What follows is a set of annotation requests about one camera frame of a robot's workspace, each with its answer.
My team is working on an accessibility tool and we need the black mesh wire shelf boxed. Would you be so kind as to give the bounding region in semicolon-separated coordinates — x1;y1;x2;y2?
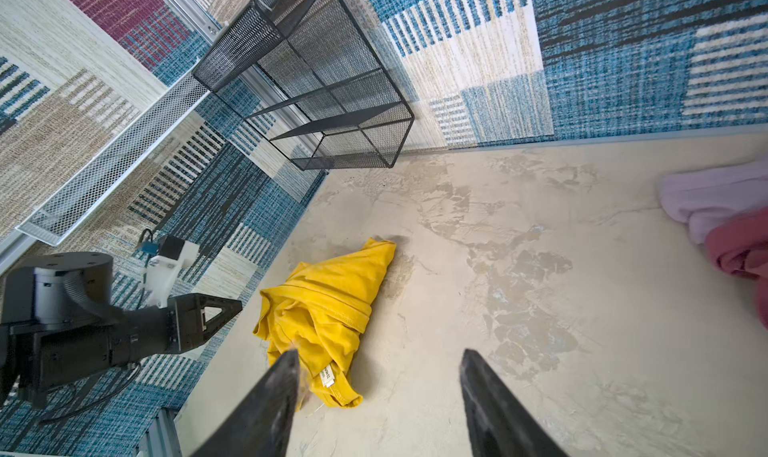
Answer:
192;0;415;171

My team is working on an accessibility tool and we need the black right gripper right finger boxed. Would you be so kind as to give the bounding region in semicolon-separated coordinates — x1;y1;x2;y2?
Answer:
459;349;566;457

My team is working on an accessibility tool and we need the yellow printed t-shirt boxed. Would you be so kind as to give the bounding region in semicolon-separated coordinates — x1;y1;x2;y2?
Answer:
253;239;397;409

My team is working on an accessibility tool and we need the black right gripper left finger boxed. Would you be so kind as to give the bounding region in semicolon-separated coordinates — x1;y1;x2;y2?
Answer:
194;350;300;456

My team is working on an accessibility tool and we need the white mesh wall basket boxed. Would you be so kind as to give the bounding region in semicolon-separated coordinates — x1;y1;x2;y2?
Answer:
16;73;210;247

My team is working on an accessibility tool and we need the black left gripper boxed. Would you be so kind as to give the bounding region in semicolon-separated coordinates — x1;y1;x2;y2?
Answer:
108;293;243;361

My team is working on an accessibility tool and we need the magenta cloth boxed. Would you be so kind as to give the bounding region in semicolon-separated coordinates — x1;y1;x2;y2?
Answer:
704;207;767;327

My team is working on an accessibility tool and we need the light pink cloth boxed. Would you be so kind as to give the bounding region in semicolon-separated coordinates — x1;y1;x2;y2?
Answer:
657;157;767;245

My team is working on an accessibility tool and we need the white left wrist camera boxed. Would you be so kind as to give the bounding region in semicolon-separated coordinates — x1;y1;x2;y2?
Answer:
140;235;200;308

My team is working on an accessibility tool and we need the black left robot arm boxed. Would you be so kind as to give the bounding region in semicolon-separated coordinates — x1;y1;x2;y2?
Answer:
1;252;243;409

